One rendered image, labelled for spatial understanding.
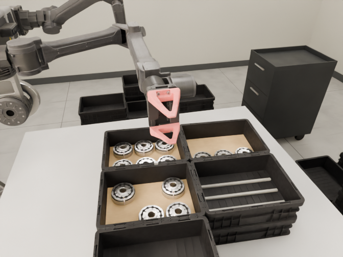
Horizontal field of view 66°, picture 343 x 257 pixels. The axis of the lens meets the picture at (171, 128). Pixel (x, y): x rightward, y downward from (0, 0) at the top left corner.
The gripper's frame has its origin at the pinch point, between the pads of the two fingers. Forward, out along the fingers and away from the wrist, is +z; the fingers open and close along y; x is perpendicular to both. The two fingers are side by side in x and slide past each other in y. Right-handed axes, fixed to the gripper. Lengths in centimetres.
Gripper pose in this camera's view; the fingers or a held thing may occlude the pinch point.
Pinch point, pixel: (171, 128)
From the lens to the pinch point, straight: 52.0
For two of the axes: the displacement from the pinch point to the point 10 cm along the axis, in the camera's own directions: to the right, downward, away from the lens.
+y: 0.1, 8.2, 5.7
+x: -9.7, 1.5, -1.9
